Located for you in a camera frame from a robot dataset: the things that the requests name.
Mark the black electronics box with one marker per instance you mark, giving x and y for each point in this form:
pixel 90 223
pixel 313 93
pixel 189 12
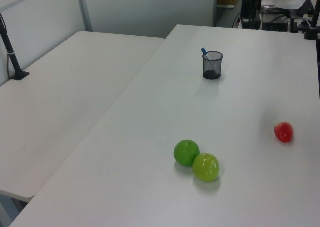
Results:
pixel 276 26

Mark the black pole with flat base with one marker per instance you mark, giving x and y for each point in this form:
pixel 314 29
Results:
pixel 10 53

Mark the dark green apple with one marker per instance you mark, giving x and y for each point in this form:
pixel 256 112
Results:
pixel 185 155

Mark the white side table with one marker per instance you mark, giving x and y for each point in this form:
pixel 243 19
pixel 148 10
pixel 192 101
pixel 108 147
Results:
pixel 62 99

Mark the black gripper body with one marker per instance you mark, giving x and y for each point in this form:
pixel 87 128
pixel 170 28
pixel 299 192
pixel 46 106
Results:
pixel 246 8

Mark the red toy strawberry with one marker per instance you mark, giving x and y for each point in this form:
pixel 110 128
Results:
pixel 284 133

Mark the yellow-green apple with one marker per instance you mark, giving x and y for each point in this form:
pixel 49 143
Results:
pixel 205 169

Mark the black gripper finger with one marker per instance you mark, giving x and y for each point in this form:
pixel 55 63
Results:
pixel 256 24
pixel 246 23

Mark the black mesh pen cup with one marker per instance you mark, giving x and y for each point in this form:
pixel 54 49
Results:
pixel 212 74

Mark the blue and white marker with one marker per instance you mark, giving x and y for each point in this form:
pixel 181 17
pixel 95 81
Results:
pixel 204 51

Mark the black camera stand with clamp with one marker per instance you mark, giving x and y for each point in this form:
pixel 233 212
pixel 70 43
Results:
pixel 313 27

